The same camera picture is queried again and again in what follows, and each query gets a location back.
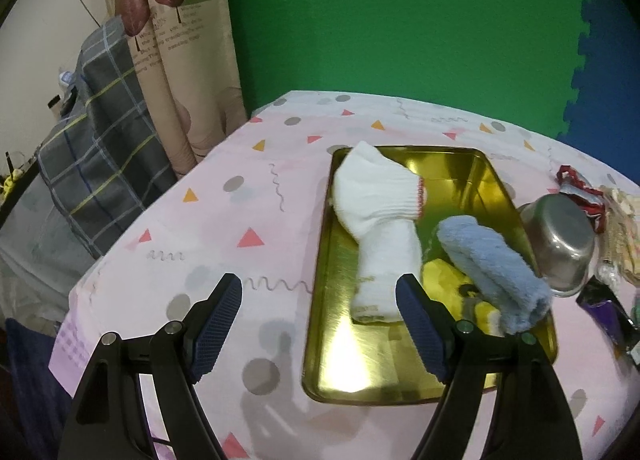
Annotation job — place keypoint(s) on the light blue towel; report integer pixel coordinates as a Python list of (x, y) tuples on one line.
[(495, 270)]

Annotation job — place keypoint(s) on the bag of toothpicks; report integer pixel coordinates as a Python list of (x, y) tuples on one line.
[(622, 245)]

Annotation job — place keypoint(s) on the grey cloth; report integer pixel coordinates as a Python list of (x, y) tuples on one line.
[(40, 250)]

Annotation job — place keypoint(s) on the steel bowl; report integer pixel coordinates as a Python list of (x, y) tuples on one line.
[(565, 240)]

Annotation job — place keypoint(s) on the beige printed curtain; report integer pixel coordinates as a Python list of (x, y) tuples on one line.
[(175, 65)]

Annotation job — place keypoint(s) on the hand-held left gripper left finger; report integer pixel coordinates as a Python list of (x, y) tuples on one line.
[(217, 320)]

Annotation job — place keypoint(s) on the white sock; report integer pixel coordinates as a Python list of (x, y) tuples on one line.
[(380, 220)]

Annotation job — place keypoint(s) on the dark blue cloth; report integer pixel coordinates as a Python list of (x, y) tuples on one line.
[(35, 380)]

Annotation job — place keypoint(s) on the pink patterned tablecloth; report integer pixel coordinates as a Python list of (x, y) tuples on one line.
[(210, 200)]

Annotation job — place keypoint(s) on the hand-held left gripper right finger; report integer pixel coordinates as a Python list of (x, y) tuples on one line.
[(422, 330)]

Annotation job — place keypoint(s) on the blue foam mat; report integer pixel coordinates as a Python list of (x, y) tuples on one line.
[(615, 65)]

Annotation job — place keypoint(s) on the yellow plush toy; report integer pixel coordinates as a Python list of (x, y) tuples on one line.
[(445, 280)]

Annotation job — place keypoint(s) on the gold tin box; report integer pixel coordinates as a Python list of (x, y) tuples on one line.
[(340, 350)]

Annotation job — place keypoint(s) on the dark purple packet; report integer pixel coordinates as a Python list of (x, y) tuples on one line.
[(605, 310)]

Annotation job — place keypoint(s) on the grey plaid blanket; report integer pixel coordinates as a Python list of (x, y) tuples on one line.
[(110, 140)]

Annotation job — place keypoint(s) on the green foam mat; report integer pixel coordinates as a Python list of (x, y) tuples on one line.
[(400, 20)]

